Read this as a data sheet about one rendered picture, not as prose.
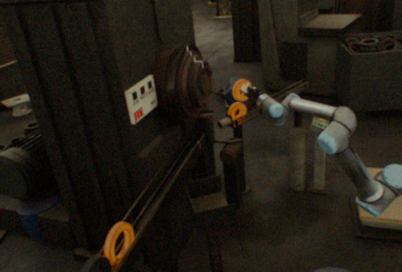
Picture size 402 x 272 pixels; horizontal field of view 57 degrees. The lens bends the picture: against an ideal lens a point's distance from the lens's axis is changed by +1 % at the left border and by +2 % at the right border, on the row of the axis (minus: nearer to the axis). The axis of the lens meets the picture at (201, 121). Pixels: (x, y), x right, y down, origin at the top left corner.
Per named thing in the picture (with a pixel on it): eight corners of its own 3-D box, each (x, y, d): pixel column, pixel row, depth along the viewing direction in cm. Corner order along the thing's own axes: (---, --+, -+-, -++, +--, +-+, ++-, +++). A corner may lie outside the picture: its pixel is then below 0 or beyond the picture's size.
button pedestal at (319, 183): (306, 193, 290) (308, 124, 264) (309, 177, 310) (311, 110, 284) (328, 196, 284) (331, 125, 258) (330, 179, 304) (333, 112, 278)
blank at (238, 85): (230, 83, 255) (233, 84, 252) (247, 75, 261) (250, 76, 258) (233, 103, 262) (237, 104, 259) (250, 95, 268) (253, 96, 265)
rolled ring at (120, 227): (134, 252, 175) (129, 251, 176) (133, 216, 172) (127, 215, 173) (110, 274, 158) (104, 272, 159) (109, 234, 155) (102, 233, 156)
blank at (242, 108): (235, 125, 280) (238, 126, 277) (223, 115, 270) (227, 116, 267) (247, 108, 281) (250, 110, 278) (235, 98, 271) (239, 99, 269)
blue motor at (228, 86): (225, 114, 445) (223, 88, 430) (224, 97, 496) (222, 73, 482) (251, 112, 443) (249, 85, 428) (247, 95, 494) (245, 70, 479)
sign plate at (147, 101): (131, 124, 189) (124, 92, 181) (154, 104, 210) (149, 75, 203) (135, 124, 188) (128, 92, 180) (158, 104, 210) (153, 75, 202)
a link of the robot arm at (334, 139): (399, 202, 222) (349, 124, 185) (380, 223, 221) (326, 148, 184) (378, 190, 236) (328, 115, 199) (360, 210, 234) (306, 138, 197)
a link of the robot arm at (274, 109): (275, 121, 238) (271, 114, 230) (262, 111, 246) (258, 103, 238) (286, 111, 239) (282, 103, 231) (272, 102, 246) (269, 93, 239)
